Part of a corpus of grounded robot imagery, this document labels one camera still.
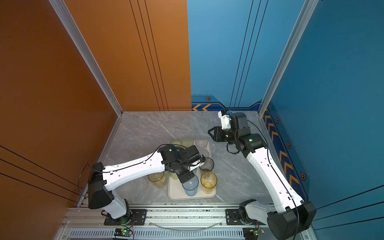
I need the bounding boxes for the aluminium corner post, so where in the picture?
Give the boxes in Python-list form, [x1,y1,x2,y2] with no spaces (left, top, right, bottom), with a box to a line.
[49,0,123,117]
[258,0,319,117]

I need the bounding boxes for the right aluminium corner post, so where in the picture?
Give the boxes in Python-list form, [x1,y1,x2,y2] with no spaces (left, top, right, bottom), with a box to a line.
[258,0,319,117]

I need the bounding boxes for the green dotted textured cup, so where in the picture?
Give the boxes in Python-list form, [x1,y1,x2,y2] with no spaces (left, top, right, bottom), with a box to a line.
[181,137,194,148]

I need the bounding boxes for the right green circuit board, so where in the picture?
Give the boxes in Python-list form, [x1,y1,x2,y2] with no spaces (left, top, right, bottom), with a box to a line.
[243,228,265,240]

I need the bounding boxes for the white rectangular plastic tray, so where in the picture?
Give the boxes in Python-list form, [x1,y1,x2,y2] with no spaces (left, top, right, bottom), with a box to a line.
[168,143,217,201]

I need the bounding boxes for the amber yellow cup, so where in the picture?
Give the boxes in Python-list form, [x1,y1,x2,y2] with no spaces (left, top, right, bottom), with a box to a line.
[201,172,218,194]

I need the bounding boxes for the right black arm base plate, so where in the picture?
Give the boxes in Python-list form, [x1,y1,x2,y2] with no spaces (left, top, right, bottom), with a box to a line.
[225,208,265,226]

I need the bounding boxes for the left aluminium corner post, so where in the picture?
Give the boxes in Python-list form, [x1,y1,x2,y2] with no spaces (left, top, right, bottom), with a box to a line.
[49,0,123,117]

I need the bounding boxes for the green circuit board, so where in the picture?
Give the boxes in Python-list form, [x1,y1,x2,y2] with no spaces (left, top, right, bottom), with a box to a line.
[114,228,135,240]
[243,228,265,240]

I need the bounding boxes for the left green circuit board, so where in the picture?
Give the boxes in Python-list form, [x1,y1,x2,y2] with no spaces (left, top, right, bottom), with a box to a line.
[114,228,135,240]

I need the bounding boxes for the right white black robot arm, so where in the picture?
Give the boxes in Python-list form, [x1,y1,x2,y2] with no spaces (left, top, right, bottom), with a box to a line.
[208,127,316,240]

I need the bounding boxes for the dark smoke grey cup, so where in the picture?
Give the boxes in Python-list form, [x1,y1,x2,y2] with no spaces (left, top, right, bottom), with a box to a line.
[199,157,215,172]

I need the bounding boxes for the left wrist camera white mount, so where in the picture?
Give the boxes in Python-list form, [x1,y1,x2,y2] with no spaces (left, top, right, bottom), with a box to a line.
[178,145,206,168]

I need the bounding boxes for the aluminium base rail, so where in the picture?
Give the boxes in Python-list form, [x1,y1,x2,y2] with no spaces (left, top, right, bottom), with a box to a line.
[53,203,319,240]

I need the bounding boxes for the small green clear glass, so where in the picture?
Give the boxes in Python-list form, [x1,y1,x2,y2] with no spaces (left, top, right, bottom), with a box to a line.
[170,139,183,147]

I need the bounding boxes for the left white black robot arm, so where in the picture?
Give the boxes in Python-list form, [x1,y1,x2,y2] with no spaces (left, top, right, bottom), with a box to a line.
[88,144,206,222]

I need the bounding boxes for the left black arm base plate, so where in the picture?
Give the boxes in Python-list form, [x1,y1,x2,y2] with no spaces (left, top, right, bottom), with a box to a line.
[102,209,147,227]

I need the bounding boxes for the tall blue clear cup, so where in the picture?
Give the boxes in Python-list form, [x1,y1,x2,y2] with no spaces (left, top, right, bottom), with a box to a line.
[182,176,199,197]

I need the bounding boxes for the tall green clear cup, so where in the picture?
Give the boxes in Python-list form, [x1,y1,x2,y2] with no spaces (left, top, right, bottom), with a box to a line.
[168,171,179,180]

